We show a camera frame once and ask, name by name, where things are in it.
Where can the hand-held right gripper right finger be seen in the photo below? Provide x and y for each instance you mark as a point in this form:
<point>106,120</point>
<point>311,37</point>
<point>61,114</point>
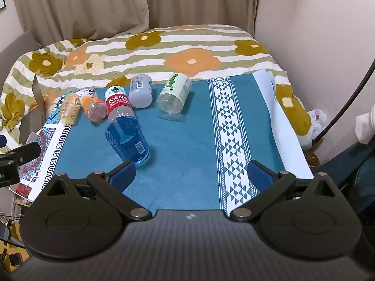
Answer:
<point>260,177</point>

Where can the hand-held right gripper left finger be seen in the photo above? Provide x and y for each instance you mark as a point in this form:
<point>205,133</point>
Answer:
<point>121,177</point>

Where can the grey laptop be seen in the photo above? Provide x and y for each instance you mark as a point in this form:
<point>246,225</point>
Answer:
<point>31,123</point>

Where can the red label water bottle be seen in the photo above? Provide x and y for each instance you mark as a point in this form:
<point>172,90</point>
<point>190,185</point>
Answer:
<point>124,123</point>

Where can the yellow label plastic bottle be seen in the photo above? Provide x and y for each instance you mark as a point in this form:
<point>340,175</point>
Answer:
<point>68,108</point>

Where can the teal patterned tablecloth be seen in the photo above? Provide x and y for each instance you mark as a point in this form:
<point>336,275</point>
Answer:
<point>187,149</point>

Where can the orange label plastic bottle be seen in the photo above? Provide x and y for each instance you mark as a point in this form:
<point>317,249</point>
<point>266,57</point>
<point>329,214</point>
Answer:
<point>93,106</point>

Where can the white plastic bag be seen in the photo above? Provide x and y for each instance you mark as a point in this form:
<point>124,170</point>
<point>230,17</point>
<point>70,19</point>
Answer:
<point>318,121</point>

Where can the grey white plastic bottle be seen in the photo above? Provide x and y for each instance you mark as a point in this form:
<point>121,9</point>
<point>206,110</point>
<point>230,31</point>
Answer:
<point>140,90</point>

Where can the green dotted label plastic bottle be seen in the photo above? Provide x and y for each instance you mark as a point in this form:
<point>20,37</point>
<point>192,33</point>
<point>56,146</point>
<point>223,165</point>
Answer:
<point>174,95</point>

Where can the grey sofa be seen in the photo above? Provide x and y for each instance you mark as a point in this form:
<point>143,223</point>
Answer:
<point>16,49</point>

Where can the white cloth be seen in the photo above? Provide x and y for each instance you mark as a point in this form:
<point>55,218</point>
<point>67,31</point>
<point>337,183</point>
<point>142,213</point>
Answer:
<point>364,127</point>

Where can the floral striped blanket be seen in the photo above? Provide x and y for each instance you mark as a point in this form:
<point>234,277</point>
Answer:
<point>164,52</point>

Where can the beige curtain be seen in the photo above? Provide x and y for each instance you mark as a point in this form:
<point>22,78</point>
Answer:
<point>123,3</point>

